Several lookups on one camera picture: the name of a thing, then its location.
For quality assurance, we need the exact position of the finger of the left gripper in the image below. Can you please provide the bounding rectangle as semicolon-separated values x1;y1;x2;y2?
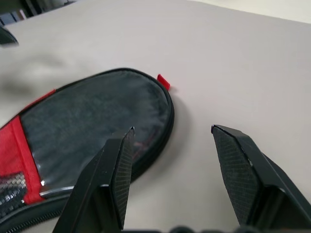
0;25;20;46

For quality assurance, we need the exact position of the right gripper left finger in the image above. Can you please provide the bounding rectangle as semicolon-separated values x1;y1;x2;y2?
52;126;136;233

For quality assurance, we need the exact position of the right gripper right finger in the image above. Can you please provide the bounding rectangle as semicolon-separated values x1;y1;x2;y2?
210;124;311;233

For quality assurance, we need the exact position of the black red paddle case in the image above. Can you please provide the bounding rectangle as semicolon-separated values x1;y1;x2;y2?
0;67;176;233

